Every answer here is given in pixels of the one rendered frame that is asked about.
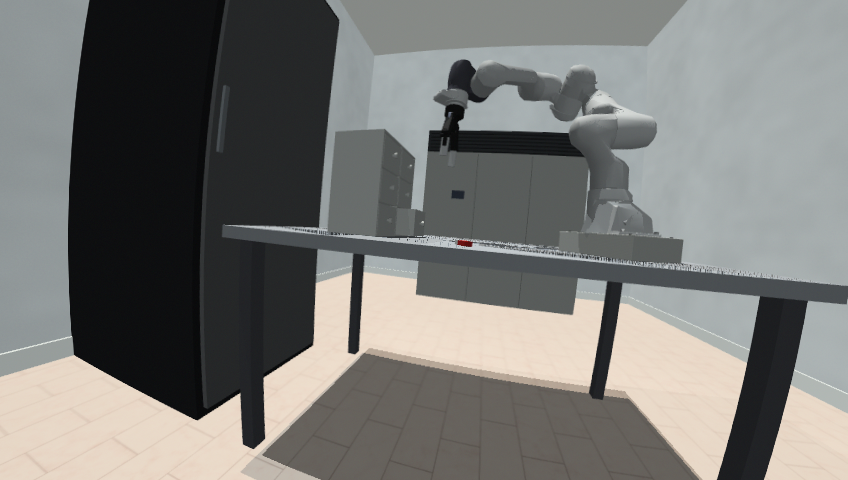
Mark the grey drawer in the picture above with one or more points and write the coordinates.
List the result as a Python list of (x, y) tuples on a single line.
[(407, 163), (386, 220), (404, 198), (389, 187), (391, 155), (410, 222)]

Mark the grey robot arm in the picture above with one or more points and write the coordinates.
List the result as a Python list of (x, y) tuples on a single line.
[(607, 126)]

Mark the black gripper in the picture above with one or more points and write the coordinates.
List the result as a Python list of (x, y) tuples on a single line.
[(454, 114)]

